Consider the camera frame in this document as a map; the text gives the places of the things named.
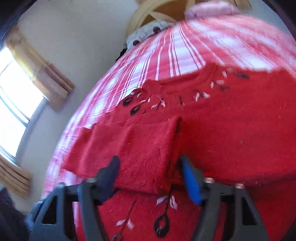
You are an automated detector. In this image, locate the red knitted sweater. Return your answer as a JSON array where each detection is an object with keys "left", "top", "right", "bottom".
[{"left": 62, "top": 64, "right": 295, "bottom": 240}]

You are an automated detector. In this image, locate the beige lower curtain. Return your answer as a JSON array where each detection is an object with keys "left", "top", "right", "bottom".
[{"left": 0, "top": 155, "right": 31, "bottom": 199}]

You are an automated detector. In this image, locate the beige side window curtain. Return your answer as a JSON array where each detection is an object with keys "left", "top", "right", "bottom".
[{"left": 5, "top": 27, "right": 75, "bottom": 111}]

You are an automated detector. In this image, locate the red white plaid bedsheet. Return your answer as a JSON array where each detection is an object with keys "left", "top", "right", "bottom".
[{"left": 42, "top": 15, "right": 295, "bottom": 197}]

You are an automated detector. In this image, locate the black item beside pillow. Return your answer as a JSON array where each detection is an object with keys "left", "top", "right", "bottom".
[{"left": 115, "top": 48, "right": 127, "bottom": 62}]

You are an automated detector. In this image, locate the grey patterned pillow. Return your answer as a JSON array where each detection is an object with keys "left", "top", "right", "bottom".
[{"left": 126, "top": 20, "right": 174, "bottom": 51}]

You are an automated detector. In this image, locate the pink folded blanket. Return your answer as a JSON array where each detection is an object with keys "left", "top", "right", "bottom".
[{"left": 184, "top": 1, "right": 240, "bottom": 20}]

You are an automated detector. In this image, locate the cream wooden headboard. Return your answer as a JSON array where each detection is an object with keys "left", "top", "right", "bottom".
[{"left": 126, "top": 0, "right": 251, "bottom": 37}]

